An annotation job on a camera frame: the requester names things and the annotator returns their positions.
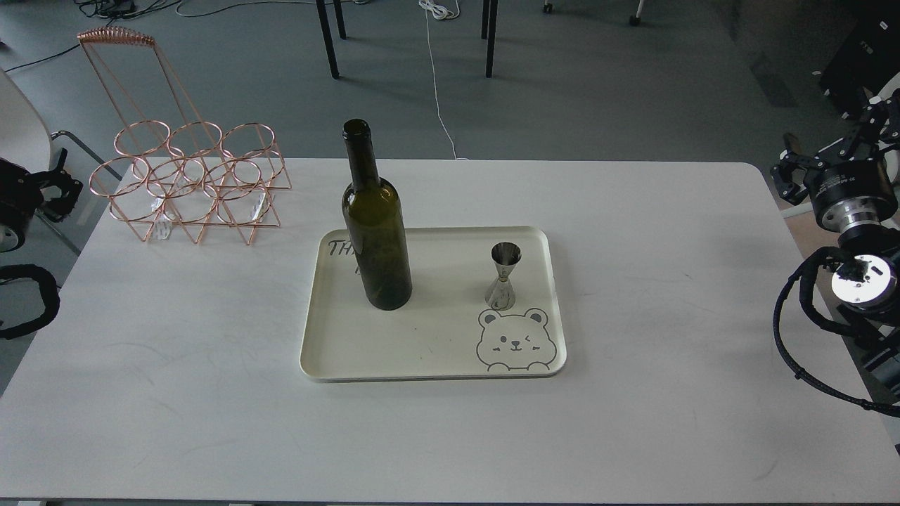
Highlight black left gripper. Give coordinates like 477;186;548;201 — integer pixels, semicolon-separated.
28;148;84;222

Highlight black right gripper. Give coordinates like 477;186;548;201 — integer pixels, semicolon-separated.
771;134;830;206

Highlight black table leg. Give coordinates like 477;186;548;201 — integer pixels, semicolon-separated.
314;0;347;80
481;0;499;78

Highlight black table leg right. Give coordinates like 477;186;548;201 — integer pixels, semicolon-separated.
481;0;499;78

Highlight white chair left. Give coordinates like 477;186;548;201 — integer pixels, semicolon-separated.
0;67;124;255

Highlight copper wire wine rack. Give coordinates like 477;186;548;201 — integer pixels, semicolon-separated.
77;27;293;245

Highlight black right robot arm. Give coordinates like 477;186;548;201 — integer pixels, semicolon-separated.
769;92;898;395

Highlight silver steel jigger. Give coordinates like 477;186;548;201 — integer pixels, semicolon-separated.
484;242;522;311

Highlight black braided cable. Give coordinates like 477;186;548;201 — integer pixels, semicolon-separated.
0;264;61;341
773;247;900;418

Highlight white floor cable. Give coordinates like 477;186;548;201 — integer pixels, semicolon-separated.
419;0;468;161

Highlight dark green wine bottle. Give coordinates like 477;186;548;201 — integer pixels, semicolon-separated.
341;119;412;311

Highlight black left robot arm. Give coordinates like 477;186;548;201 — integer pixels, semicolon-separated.
1;148;83;252

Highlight black table leg left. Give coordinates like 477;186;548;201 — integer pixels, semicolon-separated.
314;0;347;80

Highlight black braided cable right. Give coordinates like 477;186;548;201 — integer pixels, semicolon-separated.
773;247;900;418

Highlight black braided cable left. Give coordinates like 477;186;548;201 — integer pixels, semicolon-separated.
0;264;61;341

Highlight black equipment case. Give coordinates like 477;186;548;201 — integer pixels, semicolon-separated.
819;12;899;118

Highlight cream bear tray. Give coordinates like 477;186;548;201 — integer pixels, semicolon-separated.
299;226;567;382

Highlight black floor cables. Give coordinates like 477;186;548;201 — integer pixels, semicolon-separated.
0;0;366;74

